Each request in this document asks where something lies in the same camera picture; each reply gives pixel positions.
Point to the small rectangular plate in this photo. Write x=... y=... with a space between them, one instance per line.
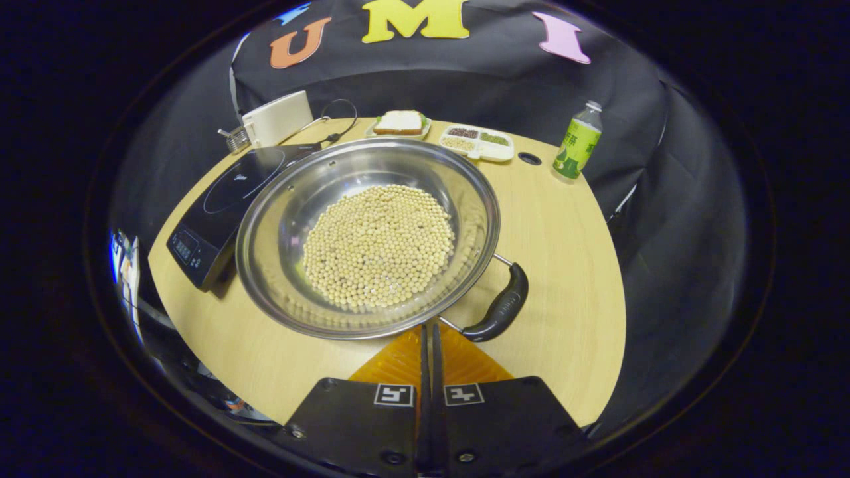
x=428 y=126

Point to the black table grommet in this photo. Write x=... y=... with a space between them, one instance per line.
x=529 y=159

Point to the pile of soybeans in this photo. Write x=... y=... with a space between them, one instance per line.
x=378 y=245

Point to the stainless steel pot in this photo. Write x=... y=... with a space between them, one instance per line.
x=292 y=199

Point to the black induction cooktop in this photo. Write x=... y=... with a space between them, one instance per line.
x=226 y=199

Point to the green drink bottle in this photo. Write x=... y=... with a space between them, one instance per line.
x=578 y=143

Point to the black backdrop cloth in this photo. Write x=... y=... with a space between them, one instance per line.
x=465 y=86

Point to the white divided bean dish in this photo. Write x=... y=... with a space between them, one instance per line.
x=478 y=143

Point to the white toaster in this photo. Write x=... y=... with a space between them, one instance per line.
x=279 y=119

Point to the sandwich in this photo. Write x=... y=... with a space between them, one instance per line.
x=398 y=122

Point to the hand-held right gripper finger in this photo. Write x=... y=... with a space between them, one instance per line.
x=437 y=411
x=424 y=411

